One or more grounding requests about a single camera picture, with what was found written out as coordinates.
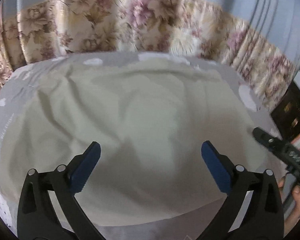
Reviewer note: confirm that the pale green large garment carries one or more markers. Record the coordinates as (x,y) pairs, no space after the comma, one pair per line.
(150,118)

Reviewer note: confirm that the person's right hand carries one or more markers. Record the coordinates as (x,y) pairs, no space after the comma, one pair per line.
(294,215)

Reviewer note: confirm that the grey patterned bed sheet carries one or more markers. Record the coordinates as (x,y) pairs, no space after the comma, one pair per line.
(20,88)

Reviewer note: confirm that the dark cabinet with white top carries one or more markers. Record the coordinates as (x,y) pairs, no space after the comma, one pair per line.
(286,115)

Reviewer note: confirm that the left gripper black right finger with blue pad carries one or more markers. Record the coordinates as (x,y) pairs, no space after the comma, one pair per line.
(264,216)

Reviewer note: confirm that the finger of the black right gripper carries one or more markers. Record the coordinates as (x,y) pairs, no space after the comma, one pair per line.
(271,143)

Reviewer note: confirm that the floral and blue curtain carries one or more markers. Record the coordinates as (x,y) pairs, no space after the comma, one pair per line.
(258,38)

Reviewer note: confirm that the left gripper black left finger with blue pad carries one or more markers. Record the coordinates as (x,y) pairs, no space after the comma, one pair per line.
(37,218)

